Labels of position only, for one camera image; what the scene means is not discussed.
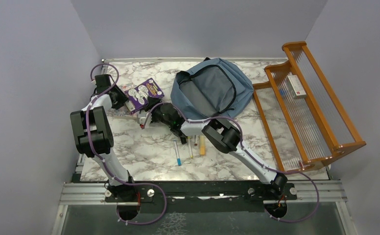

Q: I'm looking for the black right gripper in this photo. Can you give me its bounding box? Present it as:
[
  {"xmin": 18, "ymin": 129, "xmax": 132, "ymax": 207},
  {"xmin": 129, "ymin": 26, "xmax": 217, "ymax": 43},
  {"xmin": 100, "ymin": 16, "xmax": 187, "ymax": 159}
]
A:
[{"xmin": 144, "ymin": 97, "xmax": 172, "ymax": 129}]

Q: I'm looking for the purple activity book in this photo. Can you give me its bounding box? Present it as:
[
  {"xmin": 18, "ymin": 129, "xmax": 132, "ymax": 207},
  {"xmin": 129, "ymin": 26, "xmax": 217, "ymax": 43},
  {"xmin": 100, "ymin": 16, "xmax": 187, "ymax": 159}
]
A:
[{"xmin": 125, "ymin": 78, "xmax": 165, "ymax": 115}]

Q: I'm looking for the blue student backpack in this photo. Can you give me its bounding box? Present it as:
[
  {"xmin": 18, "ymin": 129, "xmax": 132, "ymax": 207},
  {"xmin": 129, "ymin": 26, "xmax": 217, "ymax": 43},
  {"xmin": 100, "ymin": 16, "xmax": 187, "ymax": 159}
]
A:
[{"xmin": 170, "ymin": 58, "xmax": 254, "ymax": 120}]

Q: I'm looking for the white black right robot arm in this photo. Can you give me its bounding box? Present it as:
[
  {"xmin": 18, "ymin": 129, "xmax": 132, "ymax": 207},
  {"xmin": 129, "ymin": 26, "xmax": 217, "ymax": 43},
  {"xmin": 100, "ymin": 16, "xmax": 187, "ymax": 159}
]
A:
[{"xmin": 142, "ymin": 102, "xmax": 287, "ymax": 199}]

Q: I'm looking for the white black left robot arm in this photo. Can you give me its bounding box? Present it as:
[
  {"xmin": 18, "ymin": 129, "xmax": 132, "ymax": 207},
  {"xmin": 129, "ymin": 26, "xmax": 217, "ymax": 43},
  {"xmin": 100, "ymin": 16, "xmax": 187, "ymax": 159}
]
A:
[{"xmin": 70, "ymin": 74, "xmax": 136, "ymax": 201}]

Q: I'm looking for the black blue highlighter marker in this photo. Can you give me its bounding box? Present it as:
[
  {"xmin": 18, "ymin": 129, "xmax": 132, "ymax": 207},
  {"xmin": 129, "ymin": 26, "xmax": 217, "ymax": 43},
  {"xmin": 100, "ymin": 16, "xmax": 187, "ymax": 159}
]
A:
[{"xmin": 180, "ymin": 137, "xmax": 187, "ymax": 144}]

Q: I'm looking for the yellow capped white pen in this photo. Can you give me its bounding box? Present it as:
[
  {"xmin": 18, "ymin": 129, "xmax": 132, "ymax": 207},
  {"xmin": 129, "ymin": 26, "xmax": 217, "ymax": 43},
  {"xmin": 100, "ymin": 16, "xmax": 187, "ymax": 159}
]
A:
[{"xmin": 187, "ymin": 136, "xmax": 194, "ymax": 159}]

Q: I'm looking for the orange highlighter marker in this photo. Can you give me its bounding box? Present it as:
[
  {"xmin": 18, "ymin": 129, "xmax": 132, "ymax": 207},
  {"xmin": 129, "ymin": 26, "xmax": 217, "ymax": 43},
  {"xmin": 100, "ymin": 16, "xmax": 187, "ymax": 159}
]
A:
[{"xmin": 199, "ymin": 136, "xmax": 206, "ymax": 156}]

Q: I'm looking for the blue capped white pen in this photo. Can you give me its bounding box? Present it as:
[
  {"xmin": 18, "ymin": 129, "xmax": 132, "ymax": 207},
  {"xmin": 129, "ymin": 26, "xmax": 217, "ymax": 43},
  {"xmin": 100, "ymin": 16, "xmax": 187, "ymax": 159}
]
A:
[{"xmin": 173, "ymin": 140, "xmax": 182, "ymax": 166}]

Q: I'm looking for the white red small box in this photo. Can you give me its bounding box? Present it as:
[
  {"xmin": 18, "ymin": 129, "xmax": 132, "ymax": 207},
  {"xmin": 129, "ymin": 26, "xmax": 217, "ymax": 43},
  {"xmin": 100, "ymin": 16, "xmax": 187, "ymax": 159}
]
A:
[{"xmin": 286, "ymin": 75, "xmax": 307, "ymax": 99}]

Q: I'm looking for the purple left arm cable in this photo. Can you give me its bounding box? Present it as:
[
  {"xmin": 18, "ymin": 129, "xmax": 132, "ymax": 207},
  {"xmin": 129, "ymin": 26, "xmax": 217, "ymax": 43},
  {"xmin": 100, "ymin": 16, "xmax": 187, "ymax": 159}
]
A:
[{"xmin": 85, "ymin": 63, "xmax": 168, "ymax": 226}]

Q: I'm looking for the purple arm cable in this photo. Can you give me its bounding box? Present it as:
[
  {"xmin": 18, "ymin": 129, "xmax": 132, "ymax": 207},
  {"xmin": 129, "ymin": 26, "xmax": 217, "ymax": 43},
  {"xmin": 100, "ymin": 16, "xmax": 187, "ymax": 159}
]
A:
[
  {"xmin": 144, "ymin": 102, "xmax": 320, "ymax": 224},
  {"xmin": 85, "ymin": 63, "xmax": 168, "ymax": 226}
]

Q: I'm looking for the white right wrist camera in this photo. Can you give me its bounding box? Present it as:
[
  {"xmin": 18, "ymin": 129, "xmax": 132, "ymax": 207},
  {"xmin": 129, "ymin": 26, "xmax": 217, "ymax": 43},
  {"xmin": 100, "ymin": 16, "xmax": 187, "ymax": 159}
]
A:
[{"xmin": 137, "ymin": 110, "xmax": 152, "ymax": 129}]

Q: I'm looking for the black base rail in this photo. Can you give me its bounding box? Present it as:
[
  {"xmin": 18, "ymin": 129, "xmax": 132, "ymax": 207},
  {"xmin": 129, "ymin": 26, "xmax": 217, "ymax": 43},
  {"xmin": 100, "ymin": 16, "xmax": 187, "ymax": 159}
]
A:
[{"xmin": 71, "ymin": 173, "xmax": 298, "ymax": 215}]

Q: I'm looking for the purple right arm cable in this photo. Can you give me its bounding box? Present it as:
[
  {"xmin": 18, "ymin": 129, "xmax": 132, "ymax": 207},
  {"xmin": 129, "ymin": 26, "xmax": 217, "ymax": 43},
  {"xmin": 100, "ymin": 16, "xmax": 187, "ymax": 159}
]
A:
[{"xmin": 144, "ymin": 102, "xmax": 320, "ymax": 224}]

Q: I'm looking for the wooden wire rack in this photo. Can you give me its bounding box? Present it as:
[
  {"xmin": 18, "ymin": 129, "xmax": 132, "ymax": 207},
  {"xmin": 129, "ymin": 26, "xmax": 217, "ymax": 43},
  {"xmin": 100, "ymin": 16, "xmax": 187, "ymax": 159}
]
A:
[{"xmin": 253, "ymin": 41, "xmax": 366, "ymax": 172}]

